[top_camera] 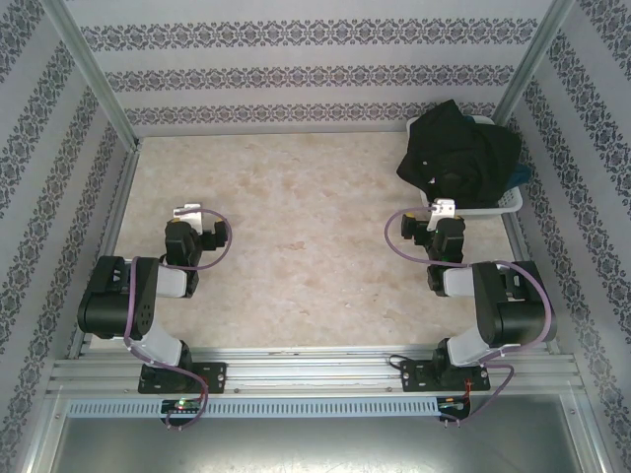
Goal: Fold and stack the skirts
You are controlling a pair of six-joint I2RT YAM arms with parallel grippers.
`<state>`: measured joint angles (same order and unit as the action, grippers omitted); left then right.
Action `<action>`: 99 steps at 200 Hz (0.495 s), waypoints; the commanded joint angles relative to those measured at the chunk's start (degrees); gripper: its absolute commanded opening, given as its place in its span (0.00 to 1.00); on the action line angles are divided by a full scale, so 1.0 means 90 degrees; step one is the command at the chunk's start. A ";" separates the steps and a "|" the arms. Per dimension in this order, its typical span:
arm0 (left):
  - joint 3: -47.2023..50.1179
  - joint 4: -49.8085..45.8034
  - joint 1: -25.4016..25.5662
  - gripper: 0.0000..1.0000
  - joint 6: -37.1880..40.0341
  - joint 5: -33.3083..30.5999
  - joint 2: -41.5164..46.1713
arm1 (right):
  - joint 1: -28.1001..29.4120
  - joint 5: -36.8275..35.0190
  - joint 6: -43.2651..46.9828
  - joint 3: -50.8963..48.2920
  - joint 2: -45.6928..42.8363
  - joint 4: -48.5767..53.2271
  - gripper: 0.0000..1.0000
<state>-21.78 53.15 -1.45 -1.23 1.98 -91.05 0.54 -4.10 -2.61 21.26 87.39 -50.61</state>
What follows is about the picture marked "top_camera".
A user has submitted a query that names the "black skirt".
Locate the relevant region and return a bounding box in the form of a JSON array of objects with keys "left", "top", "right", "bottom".
[{"left": 396, "top": 99, "right": 524, "bottom": 208}]

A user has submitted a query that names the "white plastic basket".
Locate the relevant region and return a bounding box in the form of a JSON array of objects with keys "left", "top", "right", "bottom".
[{"left": 406, "top": 115, "right": 525, "bottom": 221}]

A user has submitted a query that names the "grey metal shelf panel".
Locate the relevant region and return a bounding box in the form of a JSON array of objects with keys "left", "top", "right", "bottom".
[{"left": 48, "top": 413, "right": 602, "bottom": 473}]

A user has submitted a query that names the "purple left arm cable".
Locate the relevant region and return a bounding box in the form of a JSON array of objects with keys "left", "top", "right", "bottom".
[{"left": 122, "top": 209, "right": 234, "bottom": 431}]

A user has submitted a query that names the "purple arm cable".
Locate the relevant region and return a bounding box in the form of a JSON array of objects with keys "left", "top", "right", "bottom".
[
  {"left": 385, "top": 210, "right": 554, "bottom": 430},
  {"left": 122, "top": 209, "right": 234, "bottom": 431}
]

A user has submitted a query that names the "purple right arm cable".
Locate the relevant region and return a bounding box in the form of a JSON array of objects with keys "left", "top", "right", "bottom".
[{"left": 385, "top": 210, "right": 554, "bottom": 430}]

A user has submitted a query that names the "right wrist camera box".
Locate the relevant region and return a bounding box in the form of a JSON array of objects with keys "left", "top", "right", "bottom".
[{"left": 427, "top": 198, "right": 457, "bottom": 233}]

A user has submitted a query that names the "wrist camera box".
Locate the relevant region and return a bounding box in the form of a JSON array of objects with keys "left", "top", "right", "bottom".
[
  {"left": 172, "top": 203, "right": 205, "bottom": 233},
  {"left": 427, "top": 198, "right": 457, "bottom": 233}
]

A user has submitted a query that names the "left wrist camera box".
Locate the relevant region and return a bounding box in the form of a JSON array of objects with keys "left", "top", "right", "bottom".
[{"left": 172, "top": 203, "right": 205, "bottom": 233}]

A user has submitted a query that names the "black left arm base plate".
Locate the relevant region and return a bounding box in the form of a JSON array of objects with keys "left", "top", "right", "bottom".
[{"left": 137, "top": 362, "right": 228, "bottom": 395}]

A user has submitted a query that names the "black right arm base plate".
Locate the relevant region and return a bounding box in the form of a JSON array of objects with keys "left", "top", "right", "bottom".
[{"left": 399, "top": 359, "right": 492, "bottom": 394}]

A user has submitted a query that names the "aluminium cross rail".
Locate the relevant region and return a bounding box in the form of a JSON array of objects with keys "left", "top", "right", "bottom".
[{"left": 46, "top": 344, "right": 583, "bottom": 395}]

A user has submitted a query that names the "white slotted cable duct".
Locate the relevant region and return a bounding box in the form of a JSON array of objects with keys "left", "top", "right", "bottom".
[{"left": 66, "top": 397, "right": 440, "bottom": 418}]

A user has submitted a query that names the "aluminium corner post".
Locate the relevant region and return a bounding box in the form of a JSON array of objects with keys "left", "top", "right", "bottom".
[
  {"left": 41, "top": 0, "right": 142, "bottom": 152},
  {"left": 490, "top": 0, "right": 578, "bottom": 134}
]

